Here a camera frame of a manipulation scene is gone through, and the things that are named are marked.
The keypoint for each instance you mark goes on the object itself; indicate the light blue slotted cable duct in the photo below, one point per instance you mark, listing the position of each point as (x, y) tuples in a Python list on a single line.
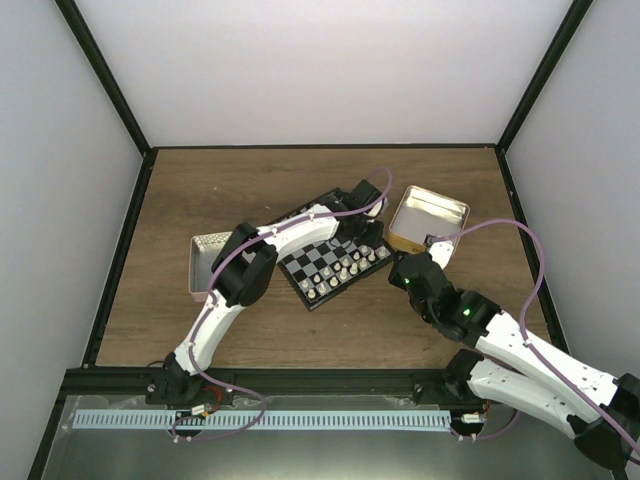
[(227, 420)]

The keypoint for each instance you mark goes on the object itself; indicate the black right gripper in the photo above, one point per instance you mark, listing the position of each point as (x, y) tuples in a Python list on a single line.
[(395, 277)]

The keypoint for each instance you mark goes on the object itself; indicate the pink tin with pieces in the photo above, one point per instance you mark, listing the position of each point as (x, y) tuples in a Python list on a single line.
[(204, 250)]

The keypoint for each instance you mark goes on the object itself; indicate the black grey chess board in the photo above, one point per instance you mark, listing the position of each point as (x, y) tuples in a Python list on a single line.
[(320, 271)]

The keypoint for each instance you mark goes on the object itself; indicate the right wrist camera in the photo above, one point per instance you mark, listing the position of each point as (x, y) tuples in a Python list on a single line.
[(441, 252)]

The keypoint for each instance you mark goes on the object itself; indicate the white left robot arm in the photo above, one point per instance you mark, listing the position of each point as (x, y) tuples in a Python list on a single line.
[(243, 269)]

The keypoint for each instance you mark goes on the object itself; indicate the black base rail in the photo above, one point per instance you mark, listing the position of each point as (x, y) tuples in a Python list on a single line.
[(421, 386)]

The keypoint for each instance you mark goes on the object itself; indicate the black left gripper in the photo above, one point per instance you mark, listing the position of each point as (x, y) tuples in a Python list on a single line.
[(371, 238)]

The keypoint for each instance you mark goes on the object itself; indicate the yellow empty tin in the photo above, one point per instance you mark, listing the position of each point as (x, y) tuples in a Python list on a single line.
[(422, 212)]

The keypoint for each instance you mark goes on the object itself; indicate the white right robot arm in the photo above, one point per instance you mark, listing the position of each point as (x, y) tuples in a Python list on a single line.
[(505, 363)]

